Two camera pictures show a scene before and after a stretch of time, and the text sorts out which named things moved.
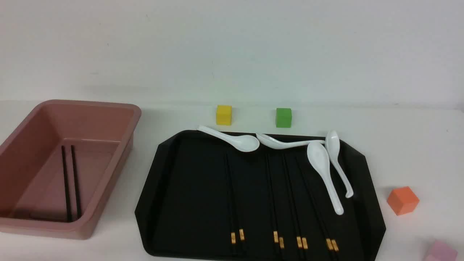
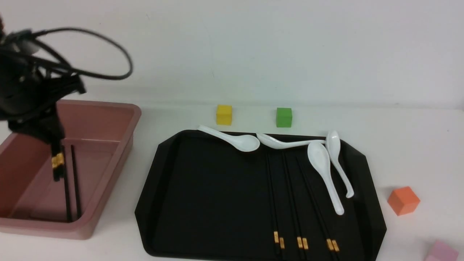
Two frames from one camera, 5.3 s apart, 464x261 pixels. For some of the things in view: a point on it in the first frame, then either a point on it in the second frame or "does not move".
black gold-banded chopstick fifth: (298, 239) does not move
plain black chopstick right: (78, 205) does not move
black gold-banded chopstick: (232, 230) → (57, 159)
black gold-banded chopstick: (241, 237) → (58, 160)
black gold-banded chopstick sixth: (305, 242) does not move
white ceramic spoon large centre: (318, 156) does not move
